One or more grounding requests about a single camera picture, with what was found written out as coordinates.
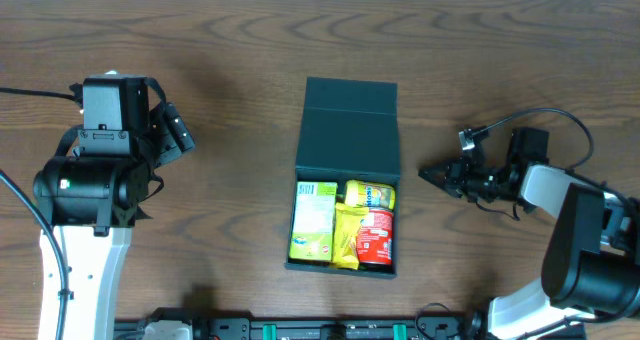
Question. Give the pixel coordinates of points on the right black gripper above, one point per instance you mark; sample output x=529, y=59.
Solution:
x=463, y=176

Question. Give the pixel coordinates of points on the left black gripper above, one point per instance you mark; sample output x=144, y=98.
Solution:
x=173, y=128

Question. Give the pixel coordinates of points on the yellow candy jar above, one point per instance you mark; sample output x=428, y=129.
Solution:
x=369, y=194

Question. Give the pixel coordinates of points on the red potato chips can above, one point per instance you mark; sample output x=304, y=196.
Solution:
x=374, y=239

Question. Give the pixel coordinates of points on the yellow snack packet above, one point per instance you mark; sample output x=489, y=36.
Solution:
x=347, y=226

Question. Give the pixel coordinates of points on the green yellow carton box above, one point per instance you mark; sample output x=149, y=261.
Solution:
x=313, y=221

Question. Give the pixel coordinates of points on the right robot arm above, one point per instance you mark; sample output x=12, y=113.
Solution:
x=590, y=271

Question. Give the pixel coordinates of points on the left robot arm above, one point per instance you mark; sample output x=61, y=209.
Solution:
x=90, y=194

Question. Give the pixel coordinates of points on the black aluminium mounting rail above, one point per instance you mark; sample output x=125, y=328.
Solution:
x=176, y=323

